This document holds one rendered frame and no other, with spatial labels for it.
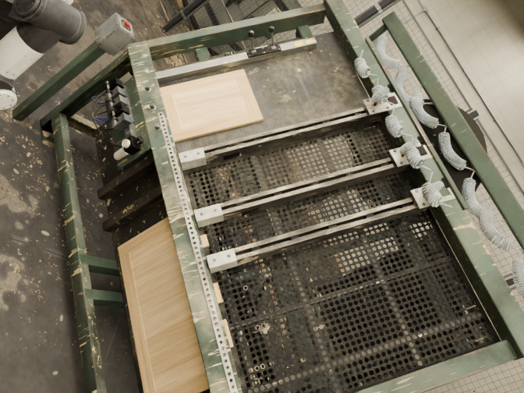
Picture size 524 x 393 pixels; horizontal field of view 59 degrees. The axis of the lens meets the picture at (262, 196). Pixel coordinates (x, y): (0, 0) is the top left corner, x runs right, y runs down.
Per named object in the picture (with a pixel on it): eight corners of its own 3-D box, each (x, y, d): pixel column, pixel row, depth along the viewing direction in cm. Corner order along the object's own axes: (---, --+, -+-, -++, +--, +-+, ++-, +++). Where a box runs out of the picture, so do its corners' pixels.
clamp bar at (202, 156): (179, 157, 237) (171, 129, 215) (390, 104, 254) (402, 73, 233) (183, 174, 232) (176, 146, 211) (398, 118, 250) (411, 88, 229)
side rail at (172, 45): (150, 54, 279) (146, 40, 269) (320, 17, 295) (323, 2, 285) (152, 61, 276) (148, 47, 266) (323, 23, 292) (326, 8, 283)
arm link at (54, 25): (12, 40, 113) (50, 5, 109) (2, 12, 115) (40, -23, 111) (51, 58, 123) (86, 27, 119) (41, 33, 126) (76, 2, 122)
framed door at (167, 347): (120, 247, 263) (117, 246, 261) (194, 203, 245) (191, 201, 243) (150, 413, 223) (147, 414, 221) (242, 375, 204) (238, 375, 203)
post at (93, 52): (12, 110, 280) (97, 37, 254) (20, 115, 284) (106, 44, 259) (12, 118, 277) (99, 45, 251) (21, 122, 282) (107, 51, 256)
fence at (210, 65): (156, 77, 262) (155, 72, 259) (313, 42, 276) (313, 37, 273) (158, 83, 260) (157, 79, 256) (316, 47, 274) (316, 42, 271)
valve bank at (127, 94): (84, 87, 253) (115, 62, 244) (104, 99, 264) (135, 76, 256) (97, 161, 230) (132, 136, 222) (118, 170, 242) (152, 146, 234)
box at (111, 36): (92, 31, 253) (115, 11, 247) (109, 43, 263) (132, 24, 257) (95, 46, 248) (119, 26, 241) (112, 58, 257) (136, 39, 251)
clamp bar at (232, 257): (206, 257, 211) (200, 236, 190) (438, 190, 229) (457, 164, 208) (212, 277, 207) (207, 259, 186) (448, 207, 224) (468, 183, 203)
